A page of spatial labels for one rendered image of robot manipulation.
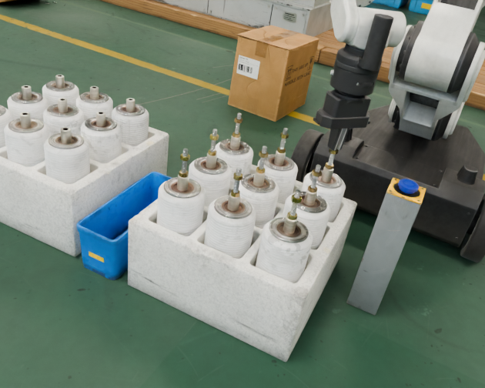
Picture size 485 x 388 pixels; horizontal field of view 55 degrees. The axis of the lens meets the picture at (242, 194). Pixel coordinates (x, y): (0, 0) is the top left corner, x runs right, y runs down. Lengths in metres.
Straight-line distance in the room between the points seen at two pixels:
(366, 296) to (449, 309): 0.23
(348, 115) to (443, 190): 0.44
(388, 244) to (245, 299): 0.33
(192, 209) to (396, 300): 0.56
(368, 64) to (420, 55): 0.29
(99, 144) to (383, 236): 0.69
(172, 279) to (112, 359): 0.19
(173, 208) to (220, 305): 0.22
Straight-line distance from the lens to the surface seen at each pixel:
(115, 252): 1.06
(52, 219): 1.16
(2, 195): 1.25
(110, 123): 1.21
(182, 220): 0.96
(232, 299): 0.95
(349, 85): 0.96
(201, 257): 0.92
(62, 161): 1.10
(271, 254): 0.88
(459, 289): 1.35
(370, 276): 1.09
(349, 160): 1.36
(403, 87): 1.30
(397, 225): 1.01
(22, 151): 1.19
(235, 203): 0.91
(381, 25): 0.91
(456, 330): 1.23
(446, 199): 1.34
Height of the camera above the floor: 0.77
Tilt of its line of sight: 32 degrees down
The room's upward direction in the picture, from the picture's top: 9 degrees clockwise
